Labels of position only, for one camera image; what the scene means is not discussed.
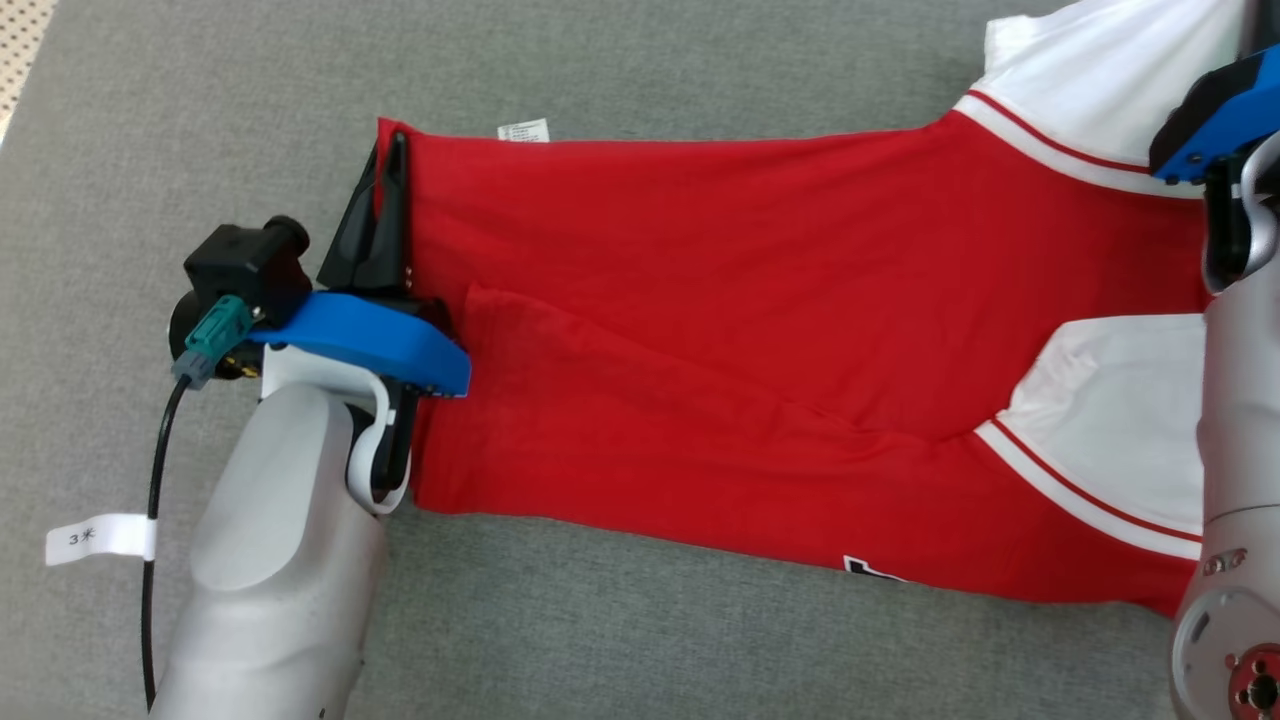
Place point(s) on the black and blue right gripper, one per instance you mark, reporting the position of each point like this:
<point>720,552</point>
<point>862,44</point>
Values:
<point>1215,115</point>

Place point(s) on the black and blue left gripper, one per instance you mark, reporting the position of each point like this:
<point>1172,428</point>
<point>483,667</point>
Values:
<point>380,340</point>

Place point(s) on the red jersey with white sleeves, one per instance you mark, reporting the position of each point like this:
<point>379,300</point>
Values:
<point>700,300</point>

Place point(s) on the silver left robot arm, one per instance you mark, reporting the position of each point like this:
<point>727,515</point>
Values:
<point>270,560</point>

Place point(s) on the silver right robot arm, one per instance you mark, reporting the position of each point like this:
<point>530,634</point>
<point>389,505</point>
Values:
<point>1240,420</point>

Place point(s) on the grey fabric work surface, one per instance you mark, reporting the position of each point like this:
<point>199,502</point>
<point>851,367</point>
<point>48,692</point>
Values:
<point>700,60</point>

